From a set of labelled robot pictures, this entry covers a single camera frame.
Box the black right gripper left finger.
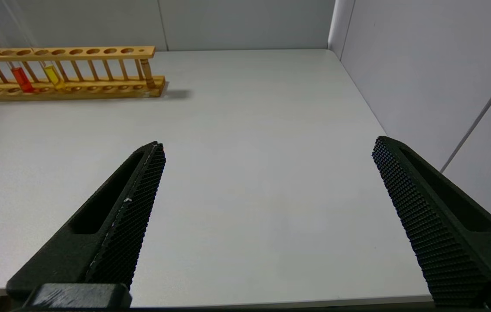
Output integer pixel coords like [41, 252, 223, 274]
[6, 141, 167, 300]

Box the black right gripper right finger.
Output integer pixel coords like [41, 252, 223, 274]
[372, 136, 491, 309]

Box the wooden test tube rack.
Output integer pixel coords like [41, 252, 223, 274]
[0, 46, 166, 102]

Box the test tube with amber pigment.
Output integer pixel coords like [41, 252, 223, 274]
[0, 0, 65, 91]

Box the test tube with red pigment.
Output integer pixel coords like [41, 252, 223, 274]
[0, 0, 35, 93]

